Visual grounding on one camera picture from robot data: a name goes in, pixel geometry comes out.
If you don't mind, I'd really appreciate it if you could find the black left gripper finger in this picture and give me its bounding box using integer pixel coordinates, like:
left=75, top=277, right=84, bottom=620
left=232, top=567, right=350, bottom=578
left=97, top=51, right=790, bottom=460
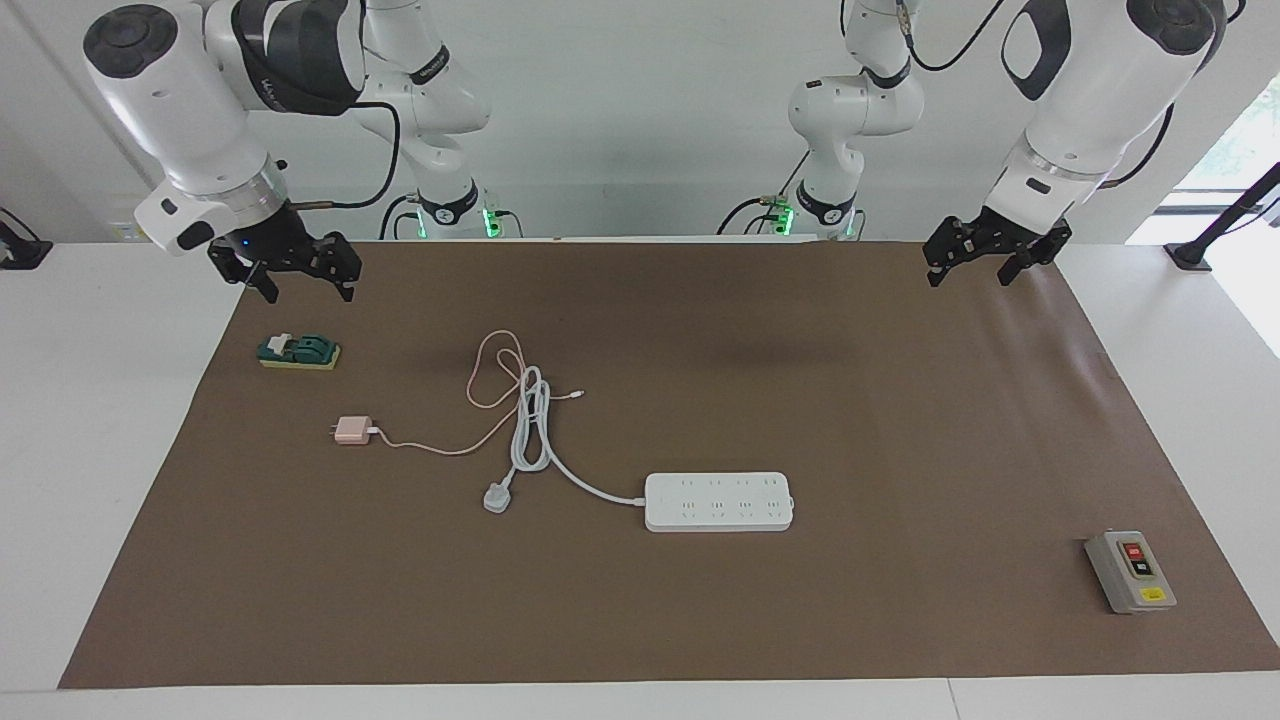
left=997, top=224, right=1074, bottom=287
left=923, top=216, right=978, bottom=289

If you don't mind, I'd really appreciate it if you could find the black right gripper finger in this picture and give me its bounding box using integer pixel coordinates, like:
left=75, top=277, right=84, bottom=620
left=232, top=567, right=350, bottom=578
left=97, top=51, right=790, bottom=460
left=309, top=231, right=364, bottom=304
left=207, top=243, right=282, bottom=305

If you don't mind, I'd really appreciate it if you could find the pink charging cable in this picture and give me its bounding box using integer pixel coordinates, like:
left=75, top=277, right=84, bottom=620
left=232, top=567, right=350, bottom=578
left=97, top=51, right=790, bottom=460
left=368, top=331, right=586, bottom=458

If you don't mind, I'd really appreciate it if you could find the white power strip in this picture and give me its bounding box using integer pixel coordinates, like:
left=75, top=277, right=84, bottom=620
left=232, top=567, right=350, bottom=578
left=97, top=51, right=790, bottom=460
left=643, top=472, right=796, bottom=533

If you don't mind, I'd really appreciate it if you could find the black clamp stand with pole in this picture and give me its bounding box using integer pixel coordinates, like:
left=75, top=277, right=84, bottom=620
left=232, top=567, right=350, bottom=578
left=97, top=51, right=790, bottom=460
left=1163, top=160, right=1280, bottom=273

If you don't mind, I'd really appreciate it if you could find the black table clamp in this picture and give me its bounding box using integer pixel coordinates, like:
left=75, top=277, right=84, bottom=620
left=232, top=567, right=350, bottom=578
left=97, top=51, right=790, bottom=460
left=0, top=207, right=54, bottom=271

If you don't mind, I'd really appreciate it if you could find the brown table mat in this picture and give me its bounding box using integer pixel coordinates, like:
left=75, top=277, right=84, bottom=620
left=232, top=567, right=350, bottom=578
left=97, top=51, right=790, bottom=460
left=58, top=238, right=1280, bottom=691

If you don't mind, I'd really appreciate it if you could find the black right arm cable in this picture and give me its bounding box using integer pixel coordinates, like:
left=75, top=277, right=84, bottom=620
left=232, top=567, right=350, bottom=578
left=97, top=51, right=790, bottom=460
left=288, top=98, right=403, bottom=212

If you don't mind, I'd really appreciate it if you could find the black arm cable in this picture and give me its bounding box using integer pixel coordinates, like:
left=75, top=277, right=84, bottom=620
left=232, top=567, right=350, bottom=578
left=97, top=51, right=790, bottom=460
left=895, top=0, right=1246, bottom=191
left=288, top=98, right=403, bottom=212

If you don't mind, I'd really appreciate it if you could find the black base cable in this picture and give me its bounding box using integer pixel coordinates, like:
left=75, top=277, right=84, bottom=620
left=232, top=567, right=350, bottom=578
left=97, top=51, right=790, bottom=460
left=716, top=150, right=811, bottom=237
left=378, top=193, right=426, bottom=241

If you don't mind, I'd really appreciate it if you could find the green knife switch block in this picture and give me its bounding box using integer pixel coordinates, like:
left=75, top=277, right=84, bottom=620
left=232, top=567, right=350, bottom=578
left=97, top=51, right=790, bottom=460
left=257, top=332, right=342, bottom=372

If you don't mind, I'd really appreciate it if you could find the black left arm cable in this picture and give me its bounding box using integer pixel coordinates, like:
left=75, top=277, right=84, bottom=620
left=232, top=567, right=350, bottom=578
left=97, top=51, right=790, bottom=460
left=895, top=0, right=1246, bottom=191

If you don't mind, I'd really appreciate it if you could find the white power cord with plug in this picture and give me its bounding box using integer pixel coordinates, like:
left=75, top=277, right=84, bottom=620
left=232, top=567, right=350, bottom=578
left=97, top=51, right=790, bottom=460
left=483, top=365, right=649, bottom=515

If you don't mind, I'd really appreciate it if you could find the grey on-off switch box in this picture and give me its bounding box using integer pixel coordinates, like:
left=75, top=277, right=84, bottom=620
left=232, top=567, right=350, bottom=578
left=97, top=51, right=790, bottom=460
left=1084, top=530, right=1178, bottom=615

